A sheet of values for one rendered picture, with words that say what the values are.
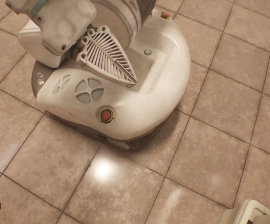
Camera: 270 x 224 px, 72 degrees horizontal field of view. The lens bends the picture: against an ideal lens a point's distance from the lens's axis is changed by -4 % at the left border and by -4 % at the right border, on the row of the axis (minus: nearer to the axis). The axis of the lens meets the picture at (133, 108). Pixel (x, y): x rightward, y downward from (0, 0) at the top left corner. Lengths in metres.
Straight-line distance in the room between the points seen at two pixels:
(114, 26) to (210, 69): 0.84
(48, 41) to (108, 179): 0.72
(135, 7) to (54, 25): 0.23
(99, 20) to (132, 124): 0.32
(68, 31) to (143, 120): 0.40
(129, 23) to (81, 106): 0.29
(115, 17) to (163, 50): 0.38
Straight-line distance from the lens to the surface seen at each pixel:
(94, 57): 0.33
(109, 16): 0.46
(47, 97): 0.77
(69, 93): 0.65
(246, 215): 0.80
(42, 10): 0.31
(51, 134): 1.01
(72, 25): 0.32
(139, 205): 0.92
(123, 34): 0.48
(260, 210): 0.83
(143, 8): 0.52
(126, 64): 0.36
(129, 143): 0.79
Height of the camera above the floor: 0.91
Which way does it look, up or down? 67 degrees down
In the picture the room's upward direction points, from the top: 6 degrees clockwise
